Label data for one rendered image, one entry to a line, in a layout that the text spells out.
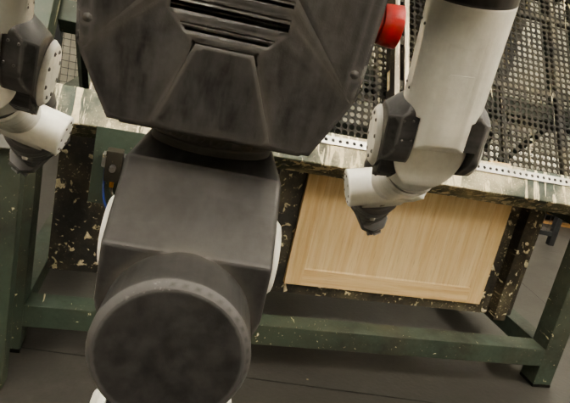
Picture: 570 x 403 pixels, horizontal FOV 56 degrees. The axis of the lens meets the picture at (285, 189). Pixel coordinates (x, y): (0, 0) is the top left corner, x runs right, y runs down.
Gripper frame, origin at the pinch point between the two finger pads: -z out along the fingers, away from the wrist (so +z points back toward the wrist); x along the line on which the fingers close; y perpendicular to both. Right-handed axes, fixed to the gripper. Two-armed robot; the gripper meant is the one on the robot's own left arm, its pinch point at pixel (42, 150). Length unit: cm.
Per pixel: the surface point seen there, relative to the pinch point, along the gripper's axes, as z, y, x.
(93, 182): -59, -4, 8
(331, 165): -48, -54, 63
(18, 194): -46.3, 5.8, -9.4
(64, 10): -66, 43, 42
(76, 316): -83, -29, -26
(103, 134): -53, 4, 19
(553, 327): -69, -171, 92
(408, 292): -91, -122, 67
